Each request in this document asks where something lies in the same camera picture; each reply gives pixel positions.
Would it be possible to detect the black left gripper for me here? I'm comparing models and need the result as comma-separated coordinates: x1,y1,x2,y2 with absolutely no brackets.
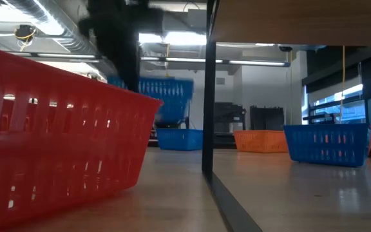
77,0,164,93

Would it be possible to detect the blue plastic basket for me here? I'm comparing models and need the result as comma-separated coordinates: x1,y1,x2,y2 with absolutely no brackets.
107,76,195,127
283,122,370,168
155,128,204,151

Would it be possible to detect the red plastic basket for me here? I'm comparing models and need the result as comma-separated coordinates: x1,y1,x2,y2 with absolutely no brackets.
0,44,164,231

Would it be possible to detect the black crate stack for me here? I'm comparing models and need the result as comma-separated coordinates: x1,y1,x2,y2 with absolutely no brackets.
249,105,285,131

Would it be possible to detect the fluorescent ceiling light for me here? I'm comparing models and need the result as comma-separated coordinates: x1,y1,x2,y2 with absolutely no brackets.
138,31,207,46

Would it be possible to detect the long ceiling light bar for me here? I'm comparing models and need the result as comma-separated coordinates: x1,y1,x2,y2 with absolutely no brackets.
6,50,291,68

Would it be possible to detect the yellow cord with grey box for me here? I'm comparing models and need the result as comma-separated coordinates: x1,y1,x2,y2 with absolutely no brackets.
164,43,171,78

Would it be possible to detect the silver ventilation duct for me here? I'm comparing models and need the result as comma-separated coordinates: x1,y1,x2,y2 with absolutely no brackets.
3,0,109,70

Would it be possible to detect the black yellow cord reel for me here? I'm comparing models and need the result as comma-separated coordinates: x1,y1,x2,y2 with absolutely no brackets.
14,24,38,52

